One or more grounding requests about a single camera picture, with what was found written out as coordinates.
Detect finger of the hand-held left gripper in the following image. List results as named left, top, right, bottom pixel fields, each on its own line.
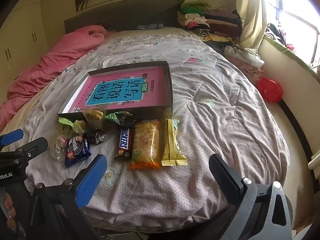
left=0, top=137, right=48, bottom=165
left=0, top=129, right=24, bottom=147

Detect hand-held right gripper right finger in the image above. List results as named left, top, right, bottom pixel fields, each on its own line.
left=209, top=154, right=293, bottom=240

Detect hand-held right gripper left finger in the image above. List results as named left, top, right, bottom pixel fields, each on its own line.
left=26, top=154, right=110, bottom=240

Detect clear pastry packet pink print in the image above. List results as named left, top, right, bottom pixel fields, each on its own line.
left=49, top=127, right=73, bottom=162

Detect blue cookie packet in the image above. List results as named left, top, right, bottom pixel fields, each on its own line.
left=64, top=134, right=92, bottom=168

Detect green pastry packet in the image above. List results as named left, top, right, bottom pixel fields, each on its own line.
left=58, top=117, right=87, bottom=134

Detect small dark candy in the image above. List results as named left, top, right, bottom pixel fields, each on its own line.
left=86, top=131, right=108, bottom=145

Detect brown chocolate bar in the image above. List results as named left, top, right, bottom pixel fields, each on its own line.
left=114, top=127, right=135, bottom=160

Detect yellow snack packet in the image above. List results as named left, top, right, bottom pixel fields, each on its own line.
left=161, top=118, right=188, bottom=167

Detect clear crispy rice packet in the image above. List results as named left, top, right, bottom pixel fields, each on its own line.
left=84, top=109, right=107, bottom=130

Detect orange clear cracker packet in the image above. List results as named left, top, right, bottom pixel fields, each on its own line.
left=128, top=119, right=163, bottom=170

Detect black green pea packet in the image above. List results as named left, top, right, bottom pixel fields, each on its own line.
left=104, top=110, right=137, bottom=128

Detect dark cardboard box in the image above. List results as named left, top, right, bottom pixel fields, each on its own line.
left=57, top=61, right=173, bottom=123

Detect person's left hand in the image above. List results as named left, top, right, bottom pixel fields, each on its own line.
left=0, top=189, right=18, bottom=233

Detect pink quilt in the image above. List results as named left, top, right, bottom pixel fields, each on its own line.
left=0, top=25, right=107, bottom=132

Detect pink book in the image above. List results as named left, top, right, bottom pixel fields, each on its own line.
left=65, top=66, right=168, bottom=110

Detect red plastic bag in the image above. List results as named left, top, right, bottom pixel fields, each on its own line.
left=257, top=77, right=283, bottom=103

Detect cream wardrobe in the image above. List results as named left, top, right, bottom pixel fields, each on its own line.
left=0, top=0, right=49, bottom=80

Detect pink floral cloth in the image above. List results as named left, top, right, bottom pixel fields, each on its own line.
left=225, top=55, right=265, bottom=85

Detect white bag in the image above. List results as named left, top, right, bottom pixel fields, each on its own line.
left=223, top=44, right=265, bottom=68

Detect clothes on window sill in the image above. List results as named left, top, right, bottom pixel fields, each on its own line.
left=265, top=22, right=298, bottom=52

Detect stack of folded clothes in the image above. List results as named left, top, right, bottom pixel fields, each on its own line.
left=177, top=1, right=243, bottom=42

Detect grey headboard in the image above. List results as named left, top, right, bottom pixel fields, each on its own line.
left=64, top=0, right=185, bottom=34

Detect dark patterned pillow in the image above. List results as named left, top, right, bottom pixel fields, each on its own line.
left=136, top=23, right=165, bottom=30

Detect cream curtain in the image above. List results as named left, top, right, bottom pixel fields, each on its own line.
left=236, top=0, right=267, bottom=54

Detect window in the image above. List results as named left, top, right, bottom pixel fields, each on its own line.
left=260, top=0, right=320, bottom=63

